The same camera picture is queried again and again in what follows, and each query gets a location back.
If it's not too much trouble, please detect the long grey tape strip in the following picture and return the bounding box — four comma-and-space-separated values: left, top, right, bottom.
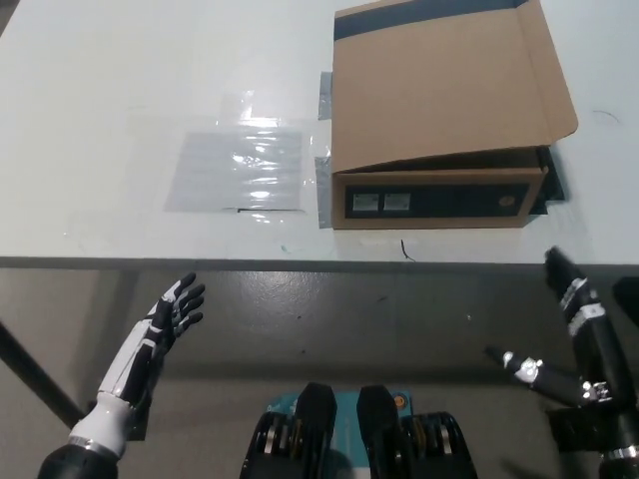
314, 154, 336, 230

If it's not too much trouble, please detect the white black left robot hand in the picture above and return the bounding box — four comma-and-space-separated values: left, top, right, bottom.
96, 272, 207, 408

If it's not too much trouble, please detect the short grey tape strip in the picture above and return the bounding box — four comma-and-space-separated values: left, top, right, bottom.
317, 71, 335, 121

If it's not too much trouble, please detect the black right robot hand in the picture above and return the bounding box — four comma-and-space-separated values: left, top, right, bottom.
484, 245, 639, 453

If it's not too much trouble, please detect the clear plastic sleeve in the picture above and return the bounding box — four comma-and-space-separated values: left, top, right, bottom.
127, 89, 331, 227

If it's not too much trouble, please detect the black diagonal table leg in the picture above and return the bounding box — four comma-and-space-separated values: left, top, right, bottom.
0, 318, 85, 430

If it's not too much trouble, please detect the brown cardboard box with lid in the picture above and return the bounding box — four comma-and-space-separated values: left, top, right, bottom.
330, 0, 580, 231

